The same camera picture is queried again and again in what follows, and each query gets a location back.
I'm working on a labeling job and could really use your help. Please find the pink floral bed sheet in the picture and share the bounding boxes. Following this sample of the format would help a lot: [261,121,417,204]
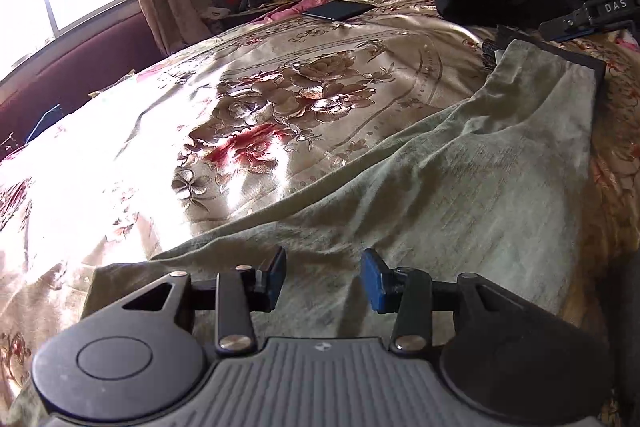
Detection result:
[250,0,331,25]

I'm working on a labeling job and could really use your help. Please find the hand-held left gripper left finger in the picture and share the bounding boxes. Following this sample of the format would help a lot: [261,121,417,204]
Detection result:
[122,246,288,356]

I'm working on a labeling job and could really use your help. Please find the floral satin bedspread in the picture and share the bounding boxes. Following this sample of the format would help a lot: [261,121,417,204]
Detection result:
[0,0,640,427]

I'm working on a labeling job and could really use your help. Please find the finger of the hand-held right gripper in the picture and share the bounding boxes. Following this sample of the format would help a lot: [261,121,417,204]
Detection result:
[539,8,602,42]

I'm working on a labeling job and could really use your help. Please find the blue flat item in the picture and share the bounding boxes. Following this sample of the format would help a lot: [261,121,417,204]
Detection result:
[25,104,63,142]

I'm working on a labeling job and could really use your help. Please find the grey-green pants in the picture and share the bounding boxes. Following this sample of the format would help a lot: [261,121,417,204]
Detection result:
[10,26,626,427]

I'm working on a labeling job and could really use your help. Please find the maroon sofa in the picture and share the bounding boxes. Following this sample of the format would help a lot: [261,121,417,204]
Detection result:
[0,2,168,162]

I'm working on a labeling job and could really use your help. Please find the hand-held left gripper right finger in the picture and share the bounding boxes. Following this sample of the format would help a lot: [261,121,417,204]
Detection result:
[360,248,532,355]

